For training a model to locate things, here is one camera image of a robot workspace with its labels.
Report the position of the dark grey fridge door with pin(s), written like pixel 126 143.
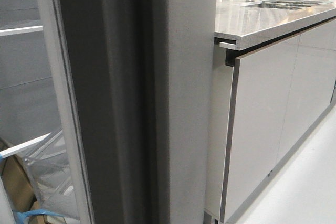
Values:
pixel 141 73

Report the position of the grey left cabinet door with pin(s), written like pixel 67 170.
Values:
pixel 260 89

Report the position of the grey cabinet door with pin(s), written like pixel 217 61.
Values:
pixel 312 84
pixel 260 89

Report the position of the grey fridge body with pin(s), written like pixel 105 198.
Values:
pixel 37 95

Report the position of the clear fridge drawer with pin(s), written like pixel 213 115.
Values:
pixel 45 162

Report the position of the grey right cabinet door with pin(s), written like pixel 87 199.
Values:
pixel 312 84

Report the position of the white fridge shelf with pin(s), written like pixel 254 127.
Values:
pixel 21 30

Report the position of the white cabinet side panel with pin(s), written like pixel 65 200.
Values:
pixel 218 128

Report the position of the grey stone countertop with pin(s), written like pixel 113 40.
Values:
pixel 240 25

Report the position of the stainless steel sink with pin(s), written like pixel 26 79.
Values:
pixel 287 4

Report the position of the brown cardboard piece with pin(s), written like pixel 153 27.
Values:
pixel 17 186

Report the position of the blue tape strip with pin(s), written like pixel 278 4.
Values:
pixel 23 216

